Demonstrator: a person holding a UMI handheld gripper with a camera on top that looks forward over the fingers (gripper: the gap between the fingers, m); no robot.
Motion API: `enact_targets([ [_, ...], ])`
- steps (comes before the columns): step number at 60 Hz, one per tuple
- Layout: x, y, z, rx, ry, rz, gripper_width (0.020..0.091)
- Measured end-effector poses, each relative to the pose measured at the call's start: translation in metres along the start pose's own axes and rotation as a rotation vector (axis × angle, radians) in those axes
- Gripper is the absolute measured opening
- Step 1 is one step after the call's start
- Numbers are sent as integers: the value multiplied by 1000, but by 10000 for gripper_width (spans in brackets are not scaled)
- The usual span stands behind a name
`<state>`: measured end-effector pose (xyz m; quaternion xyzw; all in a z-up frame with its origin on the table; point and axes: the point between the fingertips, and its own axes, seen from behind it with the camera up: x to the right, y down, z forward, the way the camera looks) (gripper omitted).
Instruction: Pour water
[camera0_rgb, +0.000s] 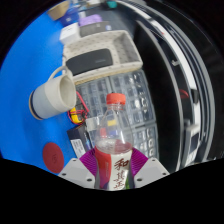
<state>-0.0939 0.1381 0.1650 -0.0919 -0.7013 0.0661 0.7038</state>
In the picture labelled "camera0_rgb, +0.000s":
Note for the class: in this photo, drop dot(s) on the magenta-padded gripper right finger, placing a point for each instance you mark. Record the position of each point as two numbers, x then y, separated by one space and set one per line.
150 170

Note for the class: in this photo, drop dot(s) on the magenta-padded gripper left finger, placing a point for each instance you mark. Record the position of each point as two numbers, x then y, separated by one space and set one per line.
75 171

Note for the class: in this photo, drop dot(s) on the clear red-capped drink bottle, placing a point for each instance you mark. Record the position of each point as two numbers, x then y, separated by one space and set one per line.
113 156

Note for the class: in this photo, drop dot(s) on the flat round red coaster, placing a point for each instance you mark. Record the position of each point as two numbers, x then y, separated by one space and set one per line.
53 157

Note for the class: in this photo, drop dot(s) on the black box with white label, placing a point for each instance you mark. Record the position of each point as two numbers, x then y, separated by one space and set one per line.
78 141

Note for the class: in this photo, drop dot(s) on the yellow multimeter with red leads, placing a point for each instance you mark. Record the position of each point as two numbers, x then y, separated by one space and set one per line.
77 115

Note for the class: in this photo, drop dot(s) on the white and grey mug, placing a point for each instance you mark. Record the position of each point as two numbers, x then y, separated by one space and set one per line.
50 96

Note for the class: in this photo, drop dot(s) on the dark workbench shelf with instruments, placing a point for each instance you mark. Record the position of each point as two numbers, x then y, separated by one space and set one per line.
166 83

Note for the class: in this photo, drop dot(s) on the black device in basket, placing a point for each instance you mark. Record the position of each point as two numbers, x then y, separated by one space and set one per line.
90 61

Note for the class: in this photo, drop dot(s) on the white perforated basket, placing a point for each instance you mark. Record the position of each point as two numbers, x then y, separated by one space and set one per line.
100 41

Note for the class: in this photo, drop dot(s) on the white carton box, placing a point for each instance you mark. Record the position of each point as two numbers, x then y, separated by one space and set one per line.
69 33

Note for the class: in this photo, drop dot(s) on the dark grey box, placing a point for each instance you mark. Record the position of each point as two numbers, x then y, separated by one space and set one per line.
95 29

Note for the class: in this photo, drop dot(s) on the purple box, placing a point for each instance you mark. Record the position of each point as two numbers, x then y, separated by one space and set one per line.
90 20

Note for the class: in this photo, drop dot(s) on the blue box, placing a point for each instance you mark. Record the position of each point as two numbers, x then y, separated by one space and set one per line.
69 17

